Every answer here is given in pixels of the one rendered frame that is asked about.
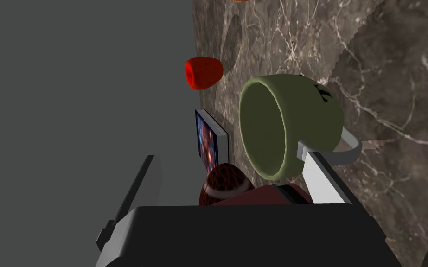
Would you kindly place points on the dark red patterned egg shape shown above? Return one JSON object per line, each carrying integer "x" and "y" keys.
{"x": 223, "y": 183}

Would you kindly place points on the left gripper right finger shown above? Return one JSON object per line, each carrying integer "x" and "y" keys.
{"x": 323, "y": 183}

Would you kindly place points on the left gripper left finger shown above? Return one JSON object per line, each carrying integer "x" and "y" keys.
{"x": 142, "y": 181}

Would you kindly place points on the red apple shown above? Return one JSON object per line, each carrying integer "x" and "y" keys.
{"x": 204, "y": 73}

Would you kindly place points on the book with blue red cover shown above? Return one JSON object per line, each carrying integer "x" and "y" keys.
{"x": 207, "y": 142}

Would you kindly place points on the dark red flat block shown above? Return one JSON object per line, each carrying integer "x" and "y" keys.
{"x": 258, "y": 195}

